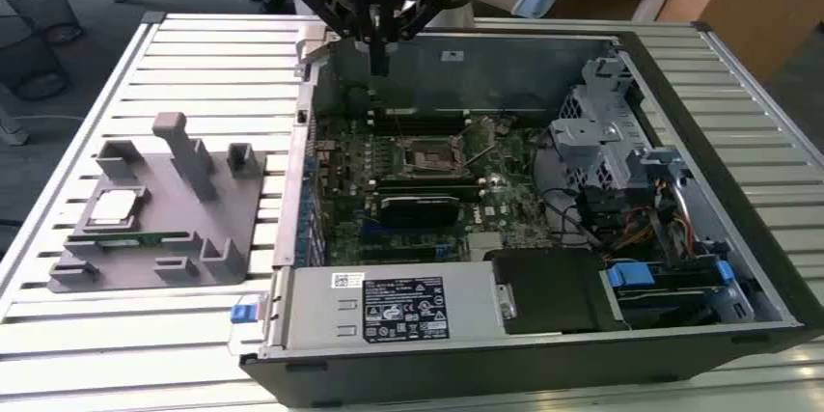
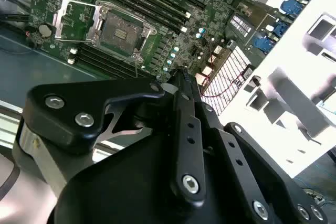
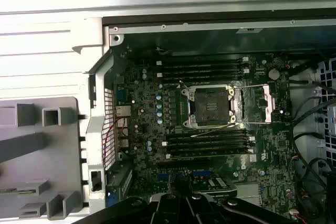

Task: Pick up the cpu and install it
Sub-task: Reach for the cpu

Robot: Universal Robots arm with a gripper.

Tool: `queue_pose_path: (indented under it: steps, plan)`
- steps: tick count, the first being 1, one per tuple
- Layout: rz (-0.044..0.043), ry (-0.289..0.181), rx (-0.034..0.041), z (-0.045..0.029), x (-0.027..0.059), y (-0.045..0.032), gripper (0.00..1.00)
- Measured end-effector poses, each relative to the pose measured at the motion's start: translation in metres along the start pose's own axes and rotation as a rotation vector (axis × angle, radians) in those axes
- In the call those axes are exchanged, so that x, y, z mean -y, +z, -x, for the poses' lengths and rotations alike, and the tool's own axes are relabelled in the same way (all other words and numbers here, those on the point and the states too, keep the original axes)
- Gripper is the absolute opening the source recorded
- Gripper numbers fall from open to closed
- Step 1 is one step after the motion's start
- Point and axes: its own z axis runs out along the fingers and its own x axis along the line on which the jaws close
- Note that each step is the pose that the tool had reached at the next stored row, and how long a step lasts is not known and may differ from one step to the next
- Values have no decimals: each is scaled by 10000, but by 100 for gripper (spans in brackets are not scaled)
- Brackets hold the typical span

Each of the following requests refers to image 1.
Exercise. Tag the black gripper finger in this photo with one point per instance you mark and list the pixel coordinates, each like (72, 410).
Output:
(421, 16)
(328, 11)

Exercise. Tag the silver CPU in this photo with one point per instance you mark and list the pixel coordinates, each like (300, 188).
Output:
(115, 209)

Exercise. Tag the CPU socket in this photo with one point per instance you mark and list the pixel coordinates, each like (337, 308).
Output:
(429, 157)

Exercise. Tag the black RAM slot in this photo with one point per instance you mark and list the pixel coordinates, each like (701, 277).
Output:
(419, 118)
(424, 180)
(419, 129)
(419, 124)
(424, 191)
(469, 197)
(424, 186)
(419, 113)

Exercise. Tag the metal locking lever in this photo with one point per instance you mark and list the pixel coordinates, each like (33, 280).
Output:
(481, 153)

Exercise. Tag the metal disk bay cage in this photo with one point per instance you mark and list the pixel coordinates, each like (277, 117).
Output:
(579, 137)

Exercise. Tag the green motherboard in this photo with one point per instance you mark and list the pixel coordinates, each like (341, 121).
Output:
(515, 200)

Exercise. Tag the black graphics card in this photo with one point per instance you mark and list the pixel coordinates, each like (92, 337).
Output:
(419, 214)

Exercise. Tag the grey parts rack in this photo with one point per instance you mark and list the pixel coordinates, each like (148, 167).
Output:
(235, 211)

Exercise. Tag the silver chipset heatsink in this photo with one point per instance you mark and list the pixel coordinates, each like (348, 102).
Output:
(484, 244)

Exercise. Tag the black expansion slot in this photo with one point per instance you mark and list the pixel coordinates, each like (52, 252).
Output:
(396, 253)

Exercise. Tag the wooden cabinet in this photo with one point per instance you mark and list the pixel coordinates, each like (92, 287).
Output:
(760, 7)

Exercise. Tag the green RAM stick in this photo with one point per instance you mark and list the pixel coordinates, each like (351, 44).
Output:
(160, 237)

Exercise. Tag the grey metal stand foot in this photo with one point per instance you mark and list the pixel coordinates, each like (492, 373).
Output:
(12, 134)

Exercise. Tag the silver power supply unit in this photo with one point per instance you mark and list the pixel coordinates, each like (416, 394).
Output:
(309, 306)

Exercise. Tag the blue disk carrier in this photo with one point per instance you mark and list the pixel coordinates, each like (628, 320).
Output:
(629, 277)

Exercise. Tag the blue case latch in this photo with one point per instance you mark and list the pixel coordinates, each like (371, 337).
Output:
(243, 314)

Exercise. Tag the blue plastic latch tab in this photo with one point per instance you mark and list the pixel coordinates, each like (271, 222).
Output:
(724, 272)

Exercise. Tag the black PC tower case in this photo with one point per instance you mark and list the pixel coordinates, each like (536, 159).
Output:
(451, 378)

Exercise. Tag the grey case latch bracket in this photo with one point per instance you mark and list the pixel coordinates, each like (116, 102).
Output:
(308, 45)

